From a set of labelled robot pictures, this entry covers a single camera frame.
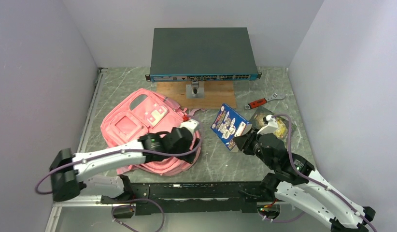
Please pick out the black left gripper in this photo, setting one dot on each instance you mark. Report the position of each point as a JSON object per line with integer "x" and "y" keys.
{"x": 188, "y": 157}

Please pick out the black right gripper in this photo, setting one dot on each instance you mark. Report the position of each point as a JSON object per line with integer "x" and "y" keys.
{"x": 244, "y": 142}

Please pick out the blue orange book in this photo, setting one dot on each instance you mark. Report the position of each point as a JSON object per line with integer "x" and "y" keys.
{"x": 229, "y": 124}

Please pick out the dark glossy book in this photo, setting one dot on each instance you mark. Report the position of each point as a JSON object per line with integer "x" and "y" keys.
{"x": 263, "y": 120}

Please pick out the pink school backpack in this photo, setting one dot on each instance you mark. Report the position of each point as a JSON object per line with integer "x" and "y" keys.
{"x": 143, "y": 112}

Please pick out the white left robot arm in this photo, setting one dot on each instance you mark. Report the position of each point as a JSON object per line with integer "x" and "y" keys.
{"x": 68, "y": 171}

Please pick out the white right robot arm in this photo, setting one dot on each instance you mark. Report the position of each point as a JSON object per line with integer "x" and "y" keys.
{"x": 295, "y": 180}

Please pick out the brown wooden board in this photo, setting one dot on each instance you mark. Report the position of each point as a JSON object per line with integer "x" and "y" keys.
{"x": 216, "y": 93}

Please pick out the grey metal switch stand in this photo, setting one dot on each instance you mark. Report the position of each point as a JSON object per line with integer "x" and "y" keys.
{"x": 195, "y": 90}

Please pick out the red handled adjustable wrench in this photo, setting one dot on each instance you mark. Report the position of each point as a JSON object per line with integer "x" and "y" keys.
{"x": 262, "y": 101}

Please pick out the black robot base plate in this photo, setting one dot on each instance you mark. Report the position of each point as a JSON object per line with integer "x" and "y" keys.
{"x": 191, "y": 197}

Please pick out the dark grey network switch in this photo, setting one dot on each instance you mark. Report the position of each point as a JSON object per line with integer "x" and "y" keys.
{"x": 202, "y": 54}

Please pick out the aluminium frame rail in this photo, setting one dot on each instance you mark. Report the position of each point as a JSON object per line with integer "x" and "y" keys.
{"x": 98, "y": 85}

